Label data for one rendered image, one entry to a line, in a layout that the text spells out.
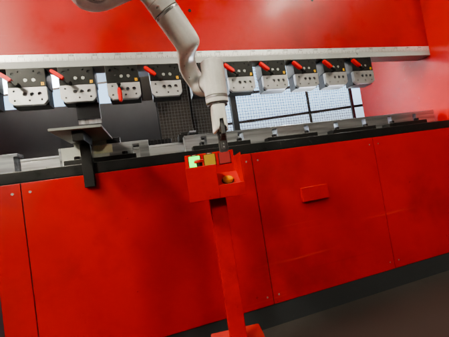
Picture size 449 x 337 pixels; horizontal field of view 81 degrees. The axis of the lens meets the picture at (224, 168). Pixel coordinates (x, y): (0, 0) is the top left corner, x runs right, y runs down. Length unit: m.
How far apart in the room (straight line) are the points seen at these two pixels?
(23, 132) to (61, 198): 0.87
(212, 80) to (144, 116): 1.01
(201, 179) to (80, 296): 0.70
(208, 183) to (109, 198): 0.47
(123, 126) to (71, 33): 0.64
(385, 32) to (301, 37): 0.62
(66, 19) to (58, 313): 1.27
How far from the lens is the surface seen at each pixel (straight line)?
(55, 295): 1.32
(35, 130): 2.02
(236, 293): 1.05
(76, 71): 1.46
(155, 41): 1.50
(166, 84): 1.40
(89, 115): 1.41
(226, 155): 1.08
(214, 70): 0.99
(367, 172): 1.64
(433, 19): 2.41
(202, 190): 0.91
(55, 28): 1.57
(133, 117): 1.92
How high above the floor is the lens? 0.72
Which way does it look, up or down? 2 degrees up
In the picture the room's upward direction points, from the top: 9 degrees counter-clockwise
